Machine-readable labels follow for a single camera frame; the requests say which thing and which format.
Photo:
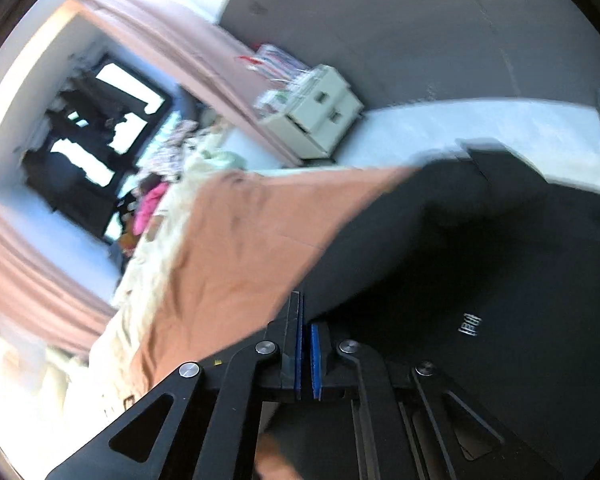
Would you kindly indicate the clear printed package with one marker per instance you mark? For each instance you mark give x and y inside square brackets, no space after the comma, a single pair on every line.
[275,62]

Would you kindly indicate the cream duvet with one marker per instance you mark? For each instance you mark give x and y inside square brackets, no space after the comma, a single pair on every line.
[127,310]

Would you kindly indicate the black coat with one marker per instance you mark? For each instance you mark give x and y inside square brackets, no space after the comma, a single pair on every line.
[455,240]

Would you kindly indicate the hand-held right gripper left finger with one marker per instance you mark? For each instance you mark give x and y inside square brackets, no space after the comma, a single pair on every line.
[298,355]

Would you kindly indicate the pink curtain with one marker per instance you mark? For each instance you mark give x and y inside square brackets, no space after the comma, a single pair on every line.
[35,280]
[180,55]

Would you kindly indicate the brown bed sheet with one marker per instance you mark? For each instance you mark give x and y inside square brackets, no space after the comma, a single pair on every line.
[240,240]

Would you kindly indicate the pale green cloth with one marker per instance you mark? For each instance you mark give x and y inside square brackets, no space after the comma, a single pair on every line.
[225,159]

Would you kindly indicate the black framed window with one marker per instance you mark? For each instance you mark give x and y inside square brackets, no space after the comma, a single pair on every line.
[110,110]

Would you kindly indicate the cream bedside cabinet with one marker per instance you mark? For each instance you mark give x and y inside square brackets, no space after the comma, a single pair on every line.
[315,110]

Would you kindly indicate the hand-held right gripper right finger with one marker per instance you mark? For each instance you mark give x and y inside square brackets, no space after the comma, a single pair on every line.
[317,360]

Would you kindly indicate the floral cloth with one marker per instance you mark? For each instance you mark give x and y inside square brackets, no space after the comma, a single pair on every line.
[172,145]

